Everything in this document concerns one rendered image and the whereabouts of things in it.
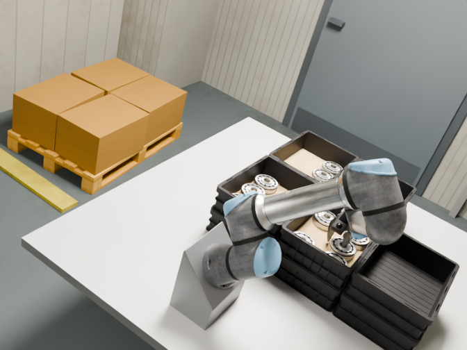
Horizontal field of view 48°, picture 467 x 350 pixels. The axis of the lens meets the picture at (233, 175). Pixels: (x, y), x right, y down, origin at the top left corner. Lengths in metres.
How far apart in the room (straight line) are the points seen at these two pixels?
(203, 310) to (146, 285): 0.25
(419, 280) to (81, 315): 1.54
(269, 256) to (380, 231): 0.35
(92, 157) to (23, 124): 0.54
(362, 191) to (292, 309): 0.68
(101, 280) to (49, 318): 0.83
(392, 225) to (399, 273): 0.72
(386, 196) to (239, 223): 0.45
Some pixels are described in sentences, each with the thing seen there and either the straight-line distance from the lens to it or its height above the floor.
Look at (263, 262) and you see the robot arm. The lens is 1.58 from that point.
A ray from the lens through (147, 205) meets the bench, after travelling 2.21.
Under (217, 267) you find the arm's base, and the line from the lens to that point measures 1.68.
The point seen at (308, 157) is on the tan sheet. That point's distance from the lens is 2.62.
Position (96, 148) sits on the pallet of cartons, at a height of 0.32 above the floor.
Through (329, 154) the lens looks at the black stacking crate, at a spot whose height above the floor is 0.87.
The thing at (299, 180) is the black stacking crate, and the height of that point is 0.90.
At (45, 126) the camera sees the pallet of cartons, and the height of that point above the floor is 0.28.
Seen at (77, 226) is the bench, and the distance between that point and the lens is 2.07.
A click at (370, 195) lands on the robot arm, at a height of 1.36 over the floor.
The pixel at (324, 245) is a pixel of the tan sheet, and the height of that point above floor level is 0.83.
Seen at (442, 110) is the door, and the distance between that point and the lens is 4.23.
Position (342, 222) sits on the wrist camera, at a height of 0.99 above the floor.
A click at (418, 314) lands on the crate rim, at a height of 0.92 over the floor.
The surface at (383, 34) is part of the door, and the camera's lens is 4.23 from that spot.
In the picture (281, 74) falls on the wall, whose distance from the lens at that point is 4.67.
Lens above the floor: 2.06
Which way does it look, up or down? 33 degrees down
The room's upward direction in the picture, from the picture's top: 17 degrees clockwise
